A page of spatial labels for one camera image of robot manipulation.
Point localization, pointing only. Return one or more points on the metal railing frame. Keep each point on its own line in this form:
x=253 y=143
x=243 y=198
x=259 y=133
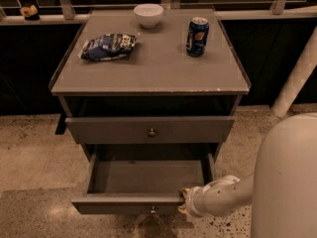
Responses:
x=66 y=0

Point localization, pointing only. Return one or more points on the blue chip bag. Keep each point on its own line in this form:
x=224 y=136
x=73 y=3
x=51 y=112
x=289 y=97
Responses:
x=108 y=47

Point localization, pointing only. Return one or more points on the white bowl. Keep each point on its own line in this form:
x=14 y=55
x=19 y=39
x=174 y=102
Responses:
x=148 y=15

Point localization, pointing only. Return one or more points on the grey drawer cabinet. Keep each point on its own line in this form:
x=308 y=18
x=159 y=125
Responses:
x=158 y=79

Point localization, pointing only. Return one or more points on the grey top drawer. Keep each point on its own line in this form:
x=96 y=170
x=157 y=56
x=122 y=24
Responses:
x=150 y=130

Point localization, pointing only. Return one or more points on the grey drawer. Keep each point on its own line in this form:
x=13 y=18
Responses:
x=143 y=181
x=150 y=130

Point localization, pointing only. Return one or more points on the small yellow black object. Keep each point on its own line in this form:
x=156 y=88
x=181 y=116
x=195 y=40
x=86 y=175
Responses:
x=30 y=13

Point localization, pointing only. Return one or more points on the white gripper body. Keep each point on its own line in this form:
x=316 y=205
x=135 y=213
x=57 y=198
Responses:
x=194 y=201

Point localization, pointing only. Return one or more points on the blue pepsi can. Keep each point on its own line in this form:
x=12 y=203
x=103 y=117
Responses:
x=197 y=36

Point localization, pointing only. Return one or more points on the white diagonal pole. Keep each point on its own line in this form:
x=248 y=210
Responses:
x=302 y=70

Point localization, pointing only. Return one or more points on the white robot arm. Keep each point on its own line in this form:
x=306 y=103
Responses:
x=282 y=190

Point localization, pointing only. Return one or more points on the round floor drain cover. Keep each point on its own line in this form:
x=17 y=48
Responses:
x=154 y=226

